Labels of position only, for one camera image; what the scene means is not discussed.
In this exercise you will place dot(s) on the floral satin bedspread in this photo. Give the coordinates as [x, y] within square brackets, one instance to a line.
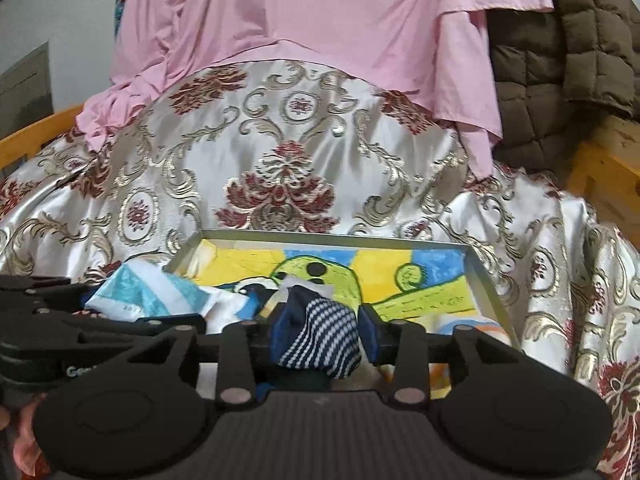
[297, 147]

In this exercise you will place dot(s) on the wooden side frame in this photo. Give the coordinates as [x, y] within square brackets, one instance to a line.
[605, 172]

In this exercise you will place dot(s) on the blue white mask packet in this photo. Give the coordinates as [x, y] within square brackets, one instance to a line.
[138, 289]

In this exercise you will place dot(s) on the pink hanging sheet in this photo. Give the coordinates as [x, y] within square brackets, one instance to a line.
[436, 52]

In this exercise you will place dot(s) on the brown quilted jacket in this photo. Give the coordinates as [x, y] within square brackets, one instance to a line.
[556, 73]

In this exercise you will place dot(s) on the striped yellow cuff sock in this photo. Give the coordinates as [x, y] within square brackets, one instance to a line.
[467, 350]

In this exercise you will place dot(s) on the wooden bed rail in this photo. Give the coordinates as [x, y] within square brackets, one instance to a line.
[28, 142]

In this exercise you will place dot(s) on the navy striped sock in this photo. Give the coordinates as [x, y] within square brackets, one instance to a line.
[313, 341]

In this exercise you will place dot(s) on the person left hand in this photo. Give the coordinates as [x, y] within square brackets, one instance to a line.
[26, 456]

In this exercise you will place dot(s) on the grey wall panel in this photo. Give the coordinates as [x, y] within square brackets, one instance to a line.
[25, 94]

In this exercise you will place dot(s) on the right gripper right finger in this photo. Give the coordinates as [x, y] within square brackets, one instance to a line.
[402, 345]

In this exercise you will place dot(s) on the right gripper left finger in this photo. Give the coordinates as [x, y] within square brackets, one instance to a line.
[244, 362]

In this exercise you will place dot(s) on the metal tray with cartoon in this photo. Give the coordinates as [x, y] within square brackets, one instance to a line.
[436, 285]

